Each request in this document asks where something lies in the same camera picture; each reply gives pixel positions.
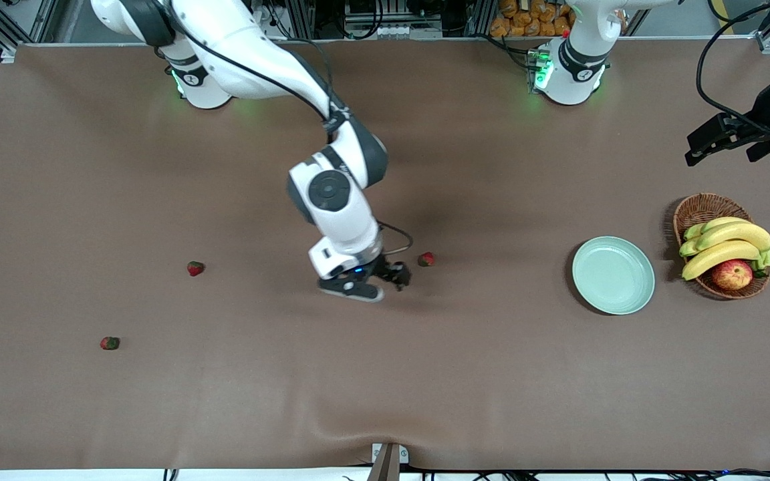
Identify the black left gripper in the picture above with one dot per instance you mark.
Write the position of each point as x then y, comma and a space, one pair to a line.
764, 108

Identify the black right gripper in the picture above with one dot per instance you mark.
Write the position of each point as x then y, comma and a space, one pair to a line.
383, 268

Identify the red strawberry large green calyx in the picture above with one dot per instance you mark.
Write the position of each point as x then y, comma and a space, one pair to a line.
426, 259

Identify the red strawberry small calyx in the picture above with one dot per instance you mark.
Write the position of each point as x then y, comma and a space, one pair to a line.
195, 268

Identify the red strawberry star-shaped calyx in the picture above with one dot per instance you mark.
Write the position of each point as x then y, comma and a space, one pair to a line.
109, 343

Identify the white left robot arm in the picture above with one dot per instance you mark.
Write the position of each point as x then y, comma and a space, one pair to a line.
569, 73

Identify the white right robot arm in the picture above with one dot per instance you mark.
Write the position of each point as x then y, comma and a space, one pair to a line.
244, 47

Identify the pale green round plate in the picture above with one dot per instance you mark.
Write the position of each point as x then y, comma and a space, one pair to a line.
613, 275

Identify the brown wicker basket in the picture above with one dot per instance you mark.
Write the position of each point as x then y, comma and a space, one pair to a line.
699, 210

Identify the greenish yellow banana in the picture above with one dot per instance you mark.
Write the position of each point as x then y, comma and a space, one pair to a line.
722, 222
688, 248

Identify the long yellow banana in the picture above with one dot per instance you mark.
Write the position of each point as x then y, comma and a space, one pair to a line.
719, 255
739, 234

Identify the red yellow apple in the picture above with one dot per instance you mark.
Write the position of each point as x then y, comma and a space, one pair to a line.
732, 274

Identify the orange bread roll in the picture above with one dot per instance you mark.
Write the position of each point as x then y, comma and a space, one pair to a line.
561, 25
499, 27
532, 27
508, 7
537, 8

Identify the large table cover mat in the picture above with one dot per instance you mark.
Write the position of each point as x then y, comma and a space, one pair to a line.
158, 200

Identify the grey metal camera bracket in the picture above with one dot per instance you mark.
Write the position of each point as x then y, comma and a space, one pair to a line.
388, 461

